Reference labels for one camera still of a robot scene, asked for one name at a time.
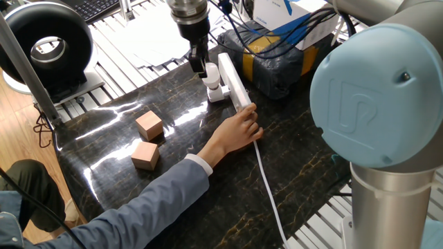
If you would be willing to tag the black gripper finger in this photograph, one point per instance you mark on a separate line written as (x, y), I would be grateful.
(206, 53)
(197, 64)

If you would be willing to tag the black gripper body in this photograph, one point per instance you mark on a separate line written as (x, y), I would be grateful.
(194, 32)

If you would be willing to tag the white LED bulb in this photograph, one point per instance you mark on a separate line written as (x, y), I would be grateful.
(212, 74)

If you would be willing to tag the white plug-in bulb holder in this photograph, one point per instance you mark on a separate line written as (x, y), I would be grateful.
(216, 94)

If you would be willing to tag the white power strip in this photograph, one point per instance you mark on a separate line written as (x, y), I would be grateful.
(235, 83)

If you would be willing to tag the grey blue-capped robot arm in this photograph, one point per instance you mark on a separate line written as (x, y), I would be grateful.
(380, 103)

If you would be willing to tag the person's right hand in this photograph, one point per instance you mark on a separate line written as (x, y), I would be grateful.
(235, 133)

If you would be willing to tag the black wrapped package yellow tape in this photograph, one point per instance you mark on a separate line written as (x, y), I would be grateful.
(277, 65)

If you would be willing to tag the white and blue cardboard box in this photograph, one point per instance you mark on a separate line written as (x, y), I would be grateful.
(273, 14)

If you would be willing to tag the wooden cube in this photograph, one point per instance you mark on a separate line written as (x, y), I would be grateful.
(145, 157)
(149, 126)

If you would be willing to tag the black keyboard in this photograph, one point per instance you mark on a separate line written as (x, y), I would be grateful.
(97, 8)

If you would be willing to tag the right arm in blue-grey sleeve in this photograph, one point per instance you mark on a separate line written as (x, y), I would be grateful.
(138, 211)

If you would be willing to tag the person's dark trouser leg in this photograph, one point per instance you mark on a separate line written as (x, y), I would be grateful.
(38, 193)

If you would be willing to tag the silver robot mounting plate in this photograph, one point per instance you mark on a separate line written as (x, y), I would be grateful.
(346, 231)

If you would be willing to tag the person's blue-grey jacket torso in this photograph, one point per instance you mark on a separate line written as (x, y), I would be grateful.
(8, 221)

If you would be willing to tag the aluminium frame post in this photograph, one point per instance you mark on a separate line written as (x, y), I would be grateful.
(31, 76)
(124, 10)

